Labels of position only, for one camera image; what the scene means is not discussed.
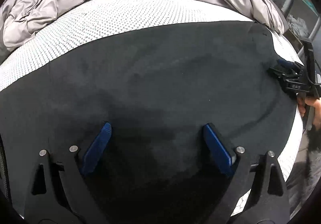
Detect black pants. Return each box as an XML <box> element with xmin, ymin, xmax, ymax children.
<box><xmin>1</xmin><ymin>21</ymin><xmax>297</xmax><ymax>223</ymax></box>

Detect right hand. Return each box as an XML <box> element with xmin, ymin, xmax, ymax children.
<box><xmin>297</xmin><ymin>96</ymin><xmax>320</xmax><ymax>130</ymax></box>

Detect white dotted mattress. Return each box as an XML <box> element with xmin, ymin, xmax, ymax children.
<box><xmin>0</xmin><ymin>0</ymin><xmax>305</xmax><ymax>217</ymax></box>

